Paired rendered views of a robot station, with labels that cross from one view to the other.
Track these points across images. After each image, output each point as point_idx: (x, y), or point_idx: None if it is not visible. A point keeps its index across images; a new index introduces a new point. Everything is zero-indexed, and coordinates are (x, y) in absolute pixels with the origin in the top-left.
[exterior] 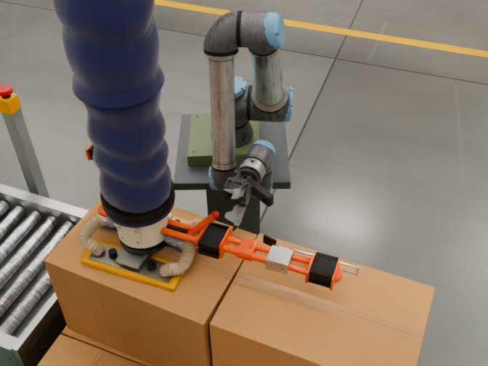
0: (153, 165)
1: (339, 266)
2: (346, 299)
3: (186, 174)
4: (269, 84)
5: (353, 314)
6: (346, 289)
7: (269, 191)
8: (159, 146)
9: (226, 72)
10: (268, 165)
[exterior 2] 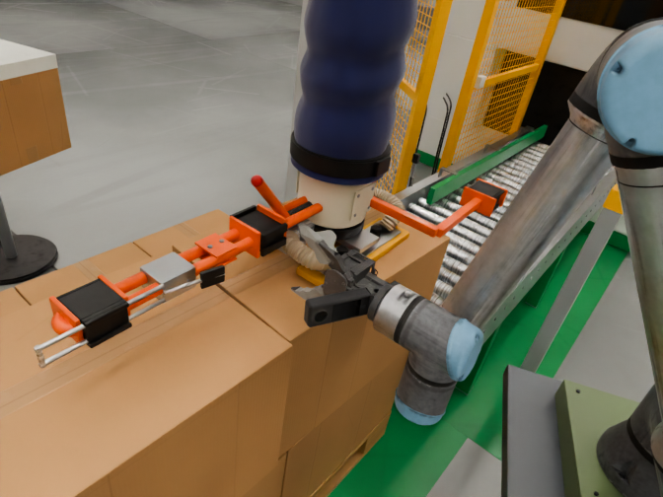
0: (308, 67)
1: (136, 427)
2: (61, 400)
3: (531, 386)
4: (646, 329)
5: (24, 395)
6: (79, 412)
7: (402, 408)
8: (321, 46)
9: (555, 150)
10: (409, 342)
